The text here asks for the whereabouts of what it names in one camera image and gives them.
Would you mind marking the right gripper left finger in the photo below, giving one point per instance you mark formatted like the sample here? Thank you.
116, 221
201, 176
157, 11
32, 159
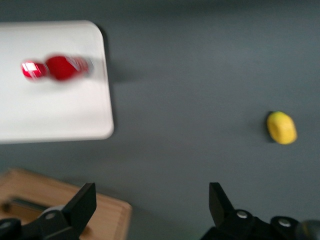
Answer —
80, 205

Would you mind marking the red coke bottle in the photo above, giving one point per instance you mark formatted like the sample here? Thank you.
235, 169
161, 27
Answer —
60, 68

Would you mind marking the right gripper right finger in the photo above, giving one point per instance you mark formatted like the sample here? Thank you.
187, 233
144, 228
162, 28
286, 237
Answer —
220, 207

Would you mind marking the oak wooden drawer cabinet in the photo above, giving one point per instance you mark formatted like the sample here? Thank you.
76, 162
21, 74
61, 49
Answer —
110, 210

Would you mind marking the yellow lemon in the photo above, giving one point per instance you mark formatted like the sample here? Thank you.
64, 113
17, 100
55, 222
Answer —
282, 128

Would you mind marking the cream plastic tray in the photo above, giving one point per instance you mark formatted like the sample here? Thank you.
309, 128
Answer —
55, 107

